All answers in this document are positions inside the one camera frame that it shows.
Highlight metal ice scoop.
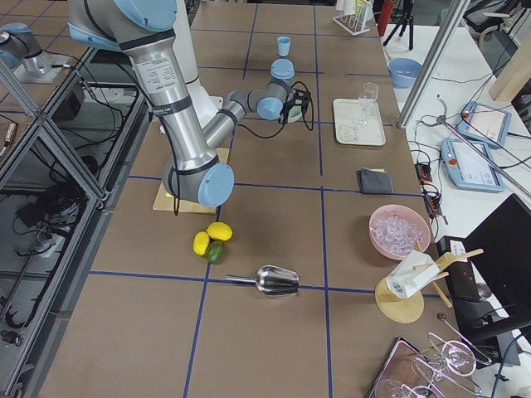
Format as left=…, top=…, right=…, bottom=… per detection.
left=226, top=265, right=300, bottom=297

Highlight glasses on dark tray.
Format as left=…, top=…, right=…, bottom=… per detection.
left=367, top=313, right=493, bottom=397

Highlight grey folded cloth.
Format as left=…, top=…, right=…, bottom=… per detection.
left=357, top=167, right=394, bottom=195

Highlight white wire cup rack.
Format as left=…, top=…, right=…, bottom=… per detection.
left=333, top=0, right=373, bottom=36

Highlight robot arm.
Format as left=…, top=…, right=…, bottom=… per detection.
left=1, top=22, right=71, bottom=84
left=68, top=0, right=311, bottom=207

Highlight aluminium frame post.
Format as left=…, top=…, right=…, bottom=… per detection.
left=397, top=0, right=470, bottom=129

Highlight pink bowl with ice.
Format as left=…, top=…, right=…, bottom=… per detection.
left=368, top=205, right=431, bottom=260

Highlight wooden cutting board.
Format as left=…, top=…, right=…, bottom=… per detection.
left=153, top=148, right=230, bottom=215

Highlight clear wine glass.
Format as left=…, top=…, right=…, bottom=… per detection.
left=353, top=82, right=379, bottom=128

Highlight cream bear tray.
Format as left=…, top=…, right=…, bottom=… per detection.
left=333, top=99, right=386, bottom=146

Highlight green lime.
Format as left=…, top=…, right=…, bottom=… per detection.
left=205, top=240, right=226, bottom=264

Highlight blue teach pendant far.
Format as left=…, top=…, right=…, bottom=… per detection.
left=456, top=101, right=511, bottom=148

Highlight black monitor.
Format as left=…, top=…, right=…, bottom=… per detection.
left=437, top=194, right=530, bottom=343

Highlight blue teach pendant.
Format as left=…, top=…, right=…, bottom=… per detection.
left=441, top=138, right=504, bottom=192
left=456, top=101, right=511, bottom=148

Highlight blue bowl with fork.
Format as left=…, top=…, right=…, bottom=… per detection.
left=388, top=58, right=422, bottom=89

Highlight yellow lemon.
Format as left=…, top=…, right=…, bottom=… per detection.
left=192, top=231, right=211, bottom=256
left=206, top=221, right=233, bottom=241

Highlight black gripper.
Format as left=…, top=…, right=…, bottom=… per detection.
left=280, top=82, right=312, bottom=124

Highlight red cylinder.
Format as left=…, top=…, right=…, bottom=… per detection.
left=378, top=0, right=394, bottom=37

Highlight mint green bowl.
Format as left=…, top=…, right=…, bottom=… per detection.
left=287, top=104, right=303, bottom=124

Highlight blue teach pendant near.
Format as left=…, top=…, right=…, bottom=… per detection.
left=441, top=138, right=504, bottom=192

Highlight light blue plastic cup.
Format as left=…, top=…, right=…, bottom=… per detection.
left=277, top=36, right=291, bottom=57

